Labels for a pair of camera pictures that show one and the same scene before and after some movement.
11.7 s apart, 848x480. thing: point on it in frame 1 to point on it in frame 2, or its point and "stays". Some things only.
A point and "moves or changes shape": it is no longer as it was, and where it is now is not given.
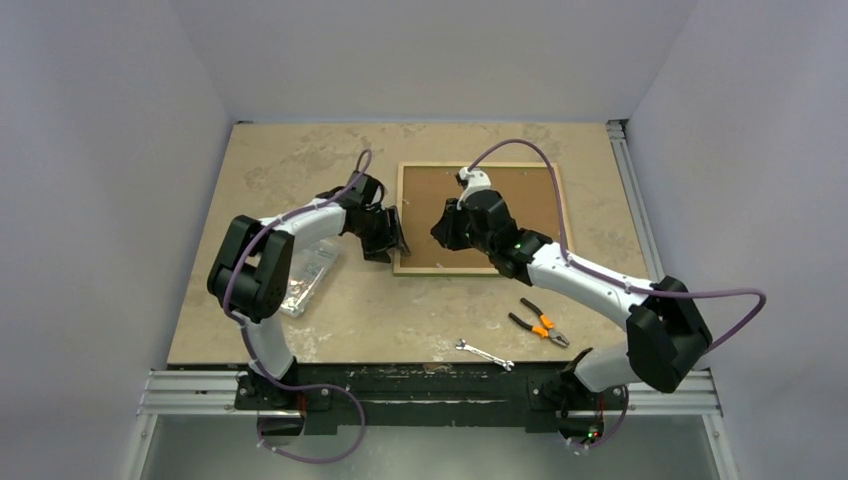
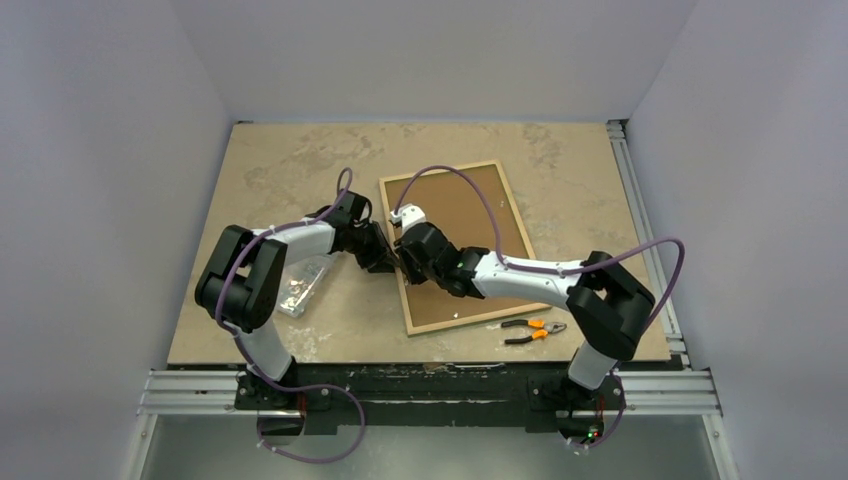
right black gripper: x=456 y=225 to x=413 y=260
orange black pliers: x=546 y=322 moves or changes shape
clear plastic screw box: x=309 y=267 stays
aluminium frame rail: x=190 y=392 stays
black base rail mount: x=466 y=395 stays
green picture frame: x=423 y=188 to x=452 y=201
